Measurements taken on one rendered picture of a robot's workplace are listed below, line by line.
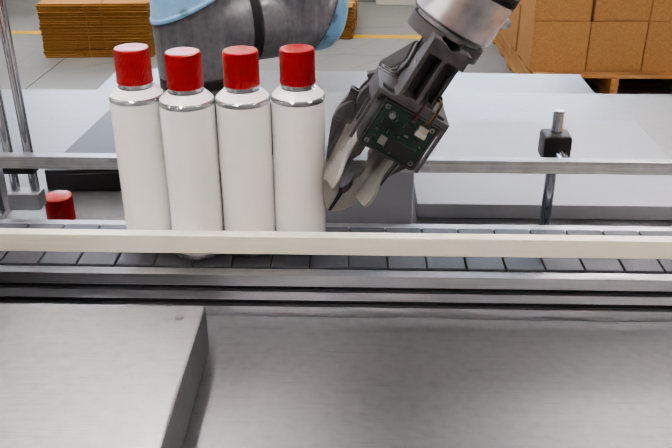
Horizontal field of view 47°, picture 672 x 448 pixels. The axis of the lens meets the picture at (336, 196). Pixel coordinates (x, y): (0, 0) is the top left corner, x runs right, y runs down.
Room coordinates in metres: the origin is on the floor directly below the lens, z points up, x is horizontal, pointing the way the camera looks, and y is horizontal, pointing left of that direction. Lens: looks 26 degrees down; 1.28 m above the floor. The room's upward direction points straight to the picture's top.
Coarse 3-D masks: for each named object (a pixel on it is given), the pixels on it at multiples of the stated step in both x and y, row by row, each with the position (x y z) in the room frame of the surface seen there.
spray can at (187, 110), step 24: (192, 48) 0.70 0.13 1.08; (168, 72) 0.68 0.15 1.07; (192, 72) 0.68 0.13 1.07; (168, 96) 0.68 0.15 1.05; (192, 96) 0.68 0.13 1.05; (168, 120) 0.67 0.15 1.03; (192, 120) 0.67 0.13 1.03; (168, 144) 0.67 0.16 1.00; (192, 144) 0.67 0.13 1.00; (216, 144) 0.69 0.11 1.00; (168, 168) 0.68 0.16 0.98; (192, 168) 0.67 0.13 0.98; (216, 168) 0.68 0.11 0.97; (168, 192) 0.68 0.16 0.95; (192, 192) 0.67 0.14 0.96; (216, 192) 0.68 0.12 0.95; (192, 216) 0.67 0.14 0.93; (216, 216) 0.68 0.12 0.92
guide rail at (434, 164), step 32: (0, 160) 0.74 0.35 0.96; (32, 160) 0.74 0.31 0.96; (64, 160) 0.74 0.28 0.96; (96, 160) 0.73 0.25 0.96; (352, 160) 0.73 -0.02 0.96; (448, 160) 0.73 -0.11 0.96; (480, 160) 0.73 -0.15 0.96; (512, 160) 0.73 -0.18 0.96; (544, 160) 0.73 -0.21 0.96; (576, 160) 0.73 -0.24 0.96; (608, 160) 0.73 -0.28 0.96; (640, 160) 0.73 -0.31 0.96
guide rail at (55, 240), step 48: (0, 240) 0.66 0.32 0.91; (48, 240) 0.66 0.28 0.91; (96, 240) 0.66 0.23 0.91; (144, 240) 0.65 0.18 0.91; (192, 240) 0.65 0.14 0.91; (240, 240) 0.65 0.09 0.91; (288, 240) 0.65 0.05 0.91; (336, 240) 0.65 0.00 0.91; (384, 240) 0.65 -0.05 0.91; (432, 240) 0.65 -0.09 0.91; (480, 240) 0.65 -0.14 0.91; (528, 240) 0.65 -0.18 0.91; (576, 240) 0.65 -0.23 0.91; (624, 240) 0.64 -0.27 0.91
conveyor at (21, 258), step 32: (0, 224) 0.74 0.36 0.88; (32, 224) 0.74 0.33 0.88; (64, 224) 0.74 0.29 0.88; (96, 224) 0.74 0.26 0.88; (0, 256) 0.67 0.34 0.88; (32, 256) 0.67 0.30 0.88; (64, 256) 0.67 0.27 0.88; (96, 256) 0.67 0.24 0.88; (128, 256) 0.67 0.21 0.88; (160, 256) 0.67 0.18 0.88; (224, 256) 0.67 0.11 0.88; (288, 256) 0.67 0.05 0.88; (320, 256) 0.67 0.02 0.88; (352, 256) 0.67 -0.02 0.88; (384, 256) 0.67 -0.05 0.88; (416, 256) 0.67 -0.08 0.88
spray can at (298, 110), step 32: (288, 64) 0.69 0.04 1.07; (288, 96) 0.68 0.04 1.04; (320, 96) 0.69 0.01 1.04; (288, 128) 0.68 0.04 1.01; (320, 128) 0.69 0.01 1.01; (288, 160) 0.68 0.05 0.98; (320, 160) 0.69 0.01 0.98; (288, 192) 0.68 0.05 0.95; (320, 192) 0.69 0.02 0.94; (288, 224) 0.68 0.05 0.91; (320, 224) 0.69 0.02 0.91
